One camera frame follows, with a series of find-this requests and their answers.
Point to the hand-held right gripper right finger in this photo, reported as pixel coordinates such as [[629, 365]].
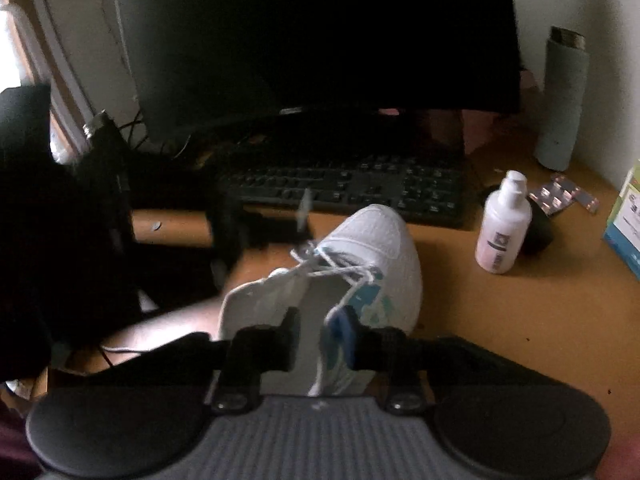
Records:
[[345, 332]]

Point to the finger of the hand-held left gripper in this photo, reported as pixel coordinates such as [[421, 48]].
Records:
[[272, 237], [270, 217]]

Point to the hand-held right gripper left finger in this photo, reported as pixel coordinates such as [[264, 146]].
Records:
[[290, 345]]

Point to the white shoelace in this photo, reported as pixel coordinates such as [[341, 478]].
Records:
[[367, 276]]

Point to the white mesh sneaker shoe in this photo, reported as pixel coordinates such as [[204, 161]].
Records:
[[380, 240]]

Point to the black keyboard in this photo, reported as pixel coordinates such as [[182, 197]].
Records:
[[375, 190]]

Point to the black thermos bottle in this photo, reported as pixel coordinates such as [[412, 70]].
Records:
[[107, 170]]

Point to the small coin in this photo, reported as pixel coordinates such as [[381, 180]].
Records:
[[156, 225]]

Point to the person's maroon clothing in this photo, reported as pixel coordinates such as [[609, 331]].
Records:
[[12, 440]]

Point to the black computer monitor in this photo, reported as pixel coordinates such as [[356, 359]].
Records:
[[300, 35]]

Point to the white pump bottle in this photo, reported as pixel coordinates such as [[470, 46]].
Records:
[[502, 230]]

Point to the bright window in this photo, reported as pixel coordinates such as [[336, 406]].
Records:
[[10, 50]]

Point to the black computer mouse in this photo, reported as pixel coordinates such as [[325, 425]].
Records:
[[541, 230]]

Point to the pink box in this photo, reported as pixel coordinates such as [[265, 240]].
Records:
[[480, 130]]

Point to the large silver pill blister pack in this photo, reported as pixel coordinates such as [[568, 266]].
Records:
[[552, 199]]

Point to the small silver pill blister pack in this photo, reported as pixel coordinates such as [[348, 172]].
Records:
[[587, 201]]

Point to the green blue medicine box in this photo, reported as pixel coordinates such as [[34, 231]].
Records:
[[627, 230]]

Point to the grey thermos bottle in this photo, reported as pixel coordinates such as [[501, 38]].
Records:
[[560, 110]]

